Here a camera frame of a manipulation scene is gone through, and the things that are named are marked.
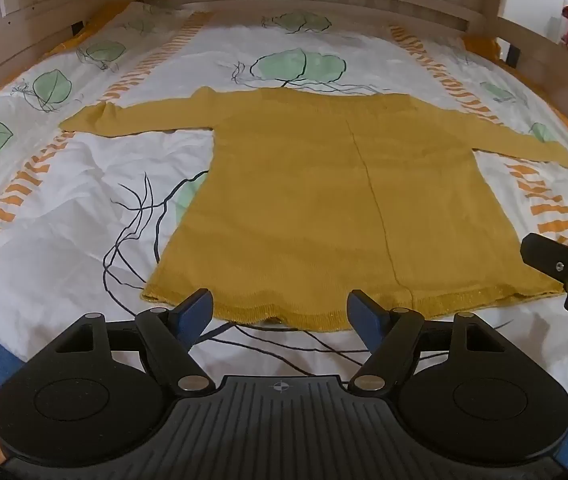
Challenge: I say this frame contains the yellow knit sweater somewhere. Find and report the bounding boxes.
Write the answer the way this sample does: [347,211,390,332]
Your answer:
[58,86,568,333]

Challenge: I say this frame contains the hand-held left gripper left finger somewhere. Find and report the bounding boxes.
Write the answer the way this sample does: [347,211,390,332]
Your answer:
[56,288,213,393]

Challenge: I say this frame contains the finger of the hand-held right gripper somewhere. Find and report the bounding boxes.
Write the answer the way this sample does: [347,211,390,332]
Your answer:
[520,232,568,283]

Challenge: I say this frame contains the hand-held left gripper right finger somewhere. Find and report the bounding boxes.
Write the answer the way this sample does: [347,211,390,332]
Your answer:
[347,290,507,393]

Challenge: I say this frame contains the blue bed base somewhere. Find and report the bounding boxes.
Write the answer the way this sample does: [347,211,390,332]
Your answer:
[0,332,568,467]

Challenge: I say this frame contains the white leaf-print blanket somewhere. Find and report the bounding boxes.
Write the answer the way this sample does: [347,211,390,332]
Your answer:
[0,0,568,397]

